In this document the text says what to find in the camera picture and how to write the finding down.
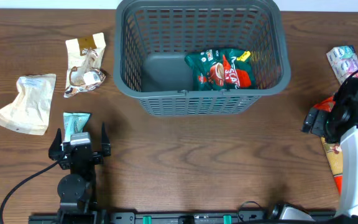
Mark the dark grey plastic basket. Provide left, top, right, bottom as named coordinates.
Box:
left=113, top=0, right=291, bottom=116

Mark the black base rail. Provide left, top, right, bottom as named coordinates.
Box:
left=28, top=210, right=341, bottom=224

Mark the beige brown foil pouch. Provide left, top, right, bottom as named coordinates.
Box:
left=64, top=32, right=106, bottom=98

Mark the plain beige paper pouch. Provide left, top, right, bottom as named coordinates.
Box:
left=0, top=73, right=56, bottom=136

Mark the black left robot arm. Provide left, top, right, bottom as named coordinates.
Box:
left=48, top=124, right=111, bottom=224

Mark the orange spaghetti packet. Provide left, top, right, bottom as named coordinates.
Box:
left=313, top=96, right=343, bottom=194

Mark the small teal sachet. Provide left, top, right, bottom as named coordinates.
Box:
left=63, top=112, right=91, bottom=142

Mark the tissue pocket pack bundle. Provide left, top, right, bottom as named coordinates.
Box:
left=326, top=45, right=358, bottom=85

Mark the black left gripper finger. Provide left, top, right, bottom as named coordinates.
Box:
left=48, top=128, right=63, bottom=161
left=101, top=123, right=111, bottom=157

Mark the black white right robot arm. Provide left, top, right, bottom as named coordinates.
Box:
left=302, top=78, right=358, bottom=223

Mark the green instant coffee bag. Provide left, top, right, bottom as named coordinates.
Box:
left=185, top=49, right=256, bottom=91

